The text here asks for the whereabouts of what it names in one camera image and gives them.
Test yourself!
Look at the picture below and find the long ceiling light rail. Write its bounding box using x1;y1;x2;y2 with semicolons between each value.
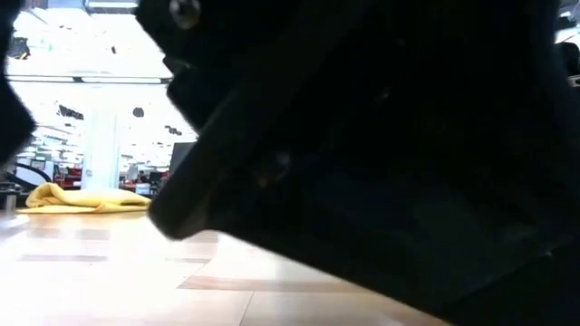
6;74;173;86

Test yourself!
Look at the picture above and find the white building pillar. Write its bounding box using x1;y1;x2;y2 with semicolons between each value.
81;108;121;190

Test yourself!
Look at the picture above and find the black computer monitor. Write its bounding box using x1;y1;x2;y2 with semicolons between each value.
169;141;197;176

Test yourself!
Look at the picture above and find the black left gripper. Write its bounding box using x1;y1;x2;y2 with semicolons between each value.
135;0;363;135

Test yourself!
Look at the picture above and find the yellow microfiber towel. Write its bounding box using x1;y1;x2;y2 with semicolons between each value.
17;182;153;215

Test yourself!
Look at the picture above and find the black ceiling cable reel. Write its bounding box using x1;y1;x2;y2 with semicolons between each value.
7;38;32;61

